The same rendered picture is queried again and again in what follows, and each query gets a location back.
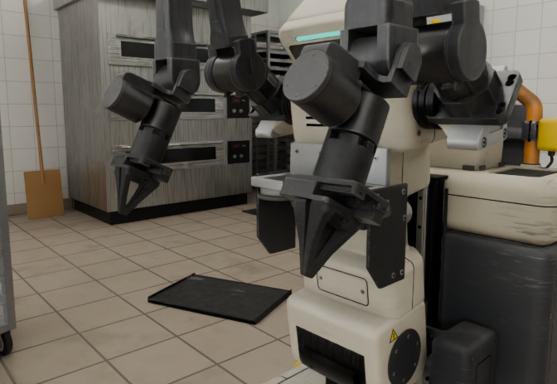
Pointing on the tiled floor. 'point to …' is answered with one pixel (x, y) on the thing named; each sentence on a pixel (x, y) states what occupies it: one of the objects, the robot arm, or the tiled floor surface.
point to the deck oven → (101, 207)
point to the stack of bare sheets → (221, 298)
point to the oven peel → (46, 182)
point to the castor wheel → (6, 343)
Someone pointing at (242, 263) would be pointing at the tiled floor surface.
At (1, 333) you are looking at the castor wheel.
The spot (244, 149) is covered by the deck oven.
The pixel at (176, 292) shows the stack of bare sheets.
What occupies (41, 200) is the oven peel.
